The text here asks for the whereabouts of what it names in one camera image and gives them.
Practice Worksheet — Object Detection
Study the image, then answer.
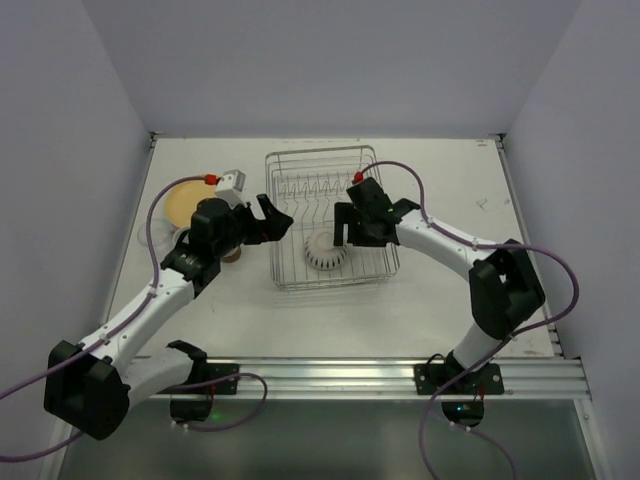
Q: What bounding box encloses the yellow plate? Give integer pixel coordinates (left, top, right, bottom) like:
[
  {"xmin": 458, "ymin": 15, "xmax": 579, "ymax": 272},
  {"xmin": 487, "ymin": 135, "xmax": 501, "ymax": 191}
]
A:
[{"xmin": 163, "ymin": 180, "xmax": 216, "ymax": 229}]

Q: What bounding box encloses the white brown cup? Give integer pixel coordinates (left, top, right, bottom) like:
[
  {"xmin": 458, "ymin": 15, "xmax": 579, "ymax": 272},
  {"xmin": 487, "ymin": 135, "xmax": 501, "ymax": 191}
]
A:
[{"xmin": 221, "ymin": 247, "xmax": 242, "ymax": 263}]

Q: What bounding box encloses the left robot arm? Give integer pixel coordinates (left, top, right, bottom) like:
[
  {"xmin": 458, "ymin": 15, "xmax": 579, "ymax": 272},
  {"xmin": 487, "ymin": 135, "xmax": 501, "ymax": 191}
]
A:
[{"xmin": 44, "ymin": 194, "xmax": 294, "ymax": 440}]

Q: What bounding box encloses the clear glass tumbler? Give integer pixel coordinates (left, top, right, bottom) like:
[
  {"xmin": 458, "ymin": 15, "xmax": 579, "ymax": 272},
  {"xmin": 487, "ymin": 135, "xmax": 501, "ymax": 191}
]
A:
[{"xmin": 137, "ymin": 218, "xmax": 172, "ymax": 251}]

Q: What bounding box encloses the wire dish rack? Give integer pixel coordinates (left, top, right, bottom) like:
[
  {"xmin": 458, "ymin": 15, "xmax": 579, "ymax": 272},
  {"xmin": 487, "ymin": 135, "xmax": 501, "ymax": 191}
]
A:
[{"xmin": 265, "ymin": 145, "xmax": 400, "ymax": 291}]

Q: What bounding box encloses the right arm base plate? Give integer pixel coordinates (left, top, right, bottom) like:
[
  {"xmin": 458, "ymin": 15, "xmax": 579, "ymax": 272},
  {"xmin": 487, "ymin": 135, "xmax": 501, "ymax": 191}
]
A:
[{"xmin": 413, "ymin": 362, "xmax": 506, "ymax": 396}]

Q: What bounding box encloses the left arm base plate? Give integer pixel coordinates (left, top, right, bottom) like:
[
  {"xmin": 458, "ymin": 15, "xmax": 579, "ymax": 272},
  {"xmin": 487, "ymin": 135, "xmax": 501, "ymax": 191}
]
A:
[{"xmin": 166, "ymin": 362, "xmax": 240, "ymax": 397}]

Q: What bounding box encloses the aluminium mounting rail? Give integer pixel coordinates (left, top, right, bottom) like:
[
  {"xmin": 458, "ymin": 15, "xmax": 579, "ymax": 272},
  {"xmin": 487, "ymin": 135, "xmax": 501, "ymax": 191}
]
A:
[{"xmin": 208, "ymin": 357, "xmax": 591, "ymax": 401}]

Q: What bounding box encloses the white striped bowl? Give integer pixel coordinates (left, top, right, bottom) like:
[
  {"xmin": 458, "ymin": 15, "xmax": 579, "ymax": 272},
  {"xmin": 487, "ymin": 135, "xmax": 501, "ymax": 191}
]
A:
[{"xmin": 304, "ymin": 229, "xmax": 347, "ymax": 271}]

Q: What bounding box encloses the pink mug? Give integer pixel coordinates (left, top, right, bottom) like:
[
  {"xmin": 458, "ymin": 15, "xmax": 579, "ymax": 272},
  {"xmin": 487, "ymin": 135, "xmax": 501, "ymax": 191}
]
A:
[{"xmin": 172, "ymin": 227, "xmax": 190, "ymax": 245}]

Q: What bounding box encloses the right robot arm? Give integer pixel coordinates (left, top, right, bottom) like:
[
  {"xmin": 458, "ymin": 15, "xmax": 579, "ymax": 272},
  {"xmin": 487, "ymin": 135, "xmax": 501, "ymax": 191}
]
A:
[{"xmin": 334, "ymin": 178, "xmax": 546, "ymax": 384}]

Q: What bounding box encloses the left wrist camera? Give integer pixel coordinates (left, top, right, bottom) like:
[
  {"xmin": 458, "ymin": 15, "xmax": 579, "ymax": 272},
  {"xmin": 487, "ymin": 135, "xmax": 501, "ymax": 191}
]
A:
[{"xmin": 215, "ymin": 169, "xmax": 246, "ymax": 208}]

